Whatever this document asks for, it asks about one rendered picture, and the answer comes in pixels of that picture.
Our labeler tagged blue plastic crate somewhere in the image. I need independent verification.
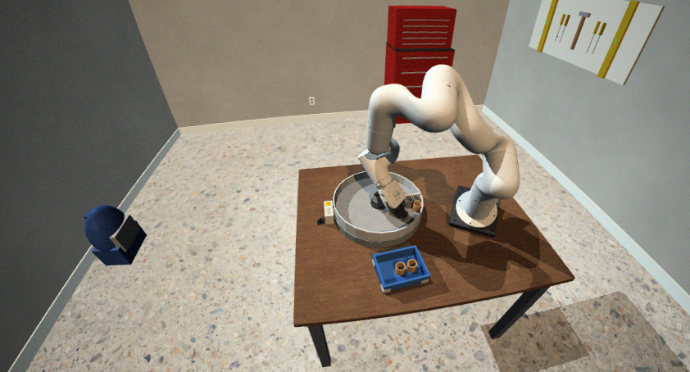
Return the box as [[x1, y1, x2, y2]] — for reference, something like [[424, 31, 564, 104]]
[[372, 245, 431, 293]]

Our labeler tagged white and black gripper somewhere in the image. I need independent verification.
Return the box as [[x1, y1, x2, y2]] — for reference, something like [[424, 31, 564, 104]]
[[377, 179, 408, 219]]

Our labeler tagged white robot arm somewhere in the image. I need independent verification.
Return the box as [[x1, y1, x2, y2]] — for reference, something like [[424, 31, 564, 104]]
[[358, 65, 520, 228]]

